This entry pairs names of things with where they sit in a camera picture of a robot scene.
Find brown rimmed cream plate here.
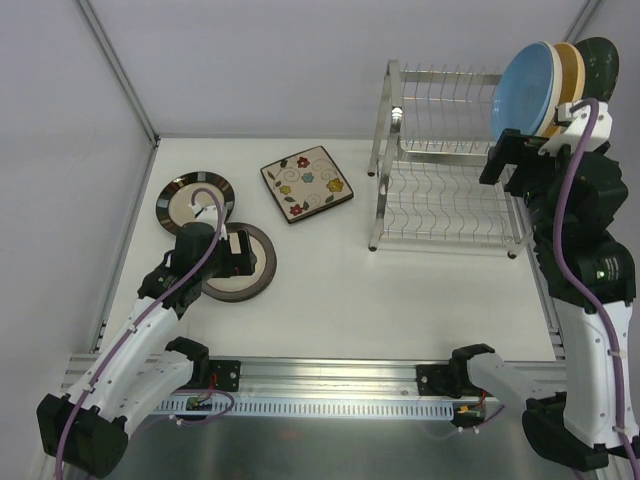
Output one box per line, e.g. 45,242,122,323
202,222,277,303

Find striped rim round plate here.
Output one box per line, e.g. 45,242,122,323
155,171,236,235

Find blue bear plate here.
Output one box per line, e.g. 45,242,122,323
491,42,554,140

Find cream bear plate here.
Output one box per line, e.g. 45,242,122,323
535,42,563,137

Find yellow bear plate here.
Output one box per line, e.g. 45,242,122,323
542,42,585,138

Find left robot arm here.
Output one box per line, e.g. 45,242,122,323
36,222,257,479

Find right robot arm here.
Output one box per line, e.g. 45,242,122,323
431,129,639,472

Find metal dish rack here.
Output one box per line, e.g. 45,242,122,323
368,60,533,259

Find square floral plate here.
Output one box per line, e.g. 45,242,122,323
260,145,354,225

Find dark green floral plate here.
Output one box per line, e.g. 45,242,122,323
575,37,619,103

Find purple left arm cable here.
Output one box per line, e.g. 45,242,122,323
53,188,236,480

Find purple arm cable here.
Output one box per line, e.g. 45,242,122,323
53,188,236,480
424,98,640,480

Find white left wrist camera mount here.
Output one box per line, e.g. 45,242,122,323
190,202,228,240

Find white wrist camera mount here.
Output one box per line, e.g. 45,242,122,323
538,99,613,156
190,202,228,240

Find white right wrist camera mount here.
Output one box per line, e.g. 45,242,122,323
538,99,613,156

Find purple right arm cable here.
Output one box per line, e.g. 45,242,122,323
424,98,640,480

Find aluminium mounting rail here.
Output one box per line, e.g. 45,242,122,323
60,353,567,402

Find white slotted cable duct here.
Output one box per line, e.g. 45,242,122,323
153,395,454,421

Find aluminium frame post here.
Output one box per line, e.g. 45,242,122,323
73,0,160,147

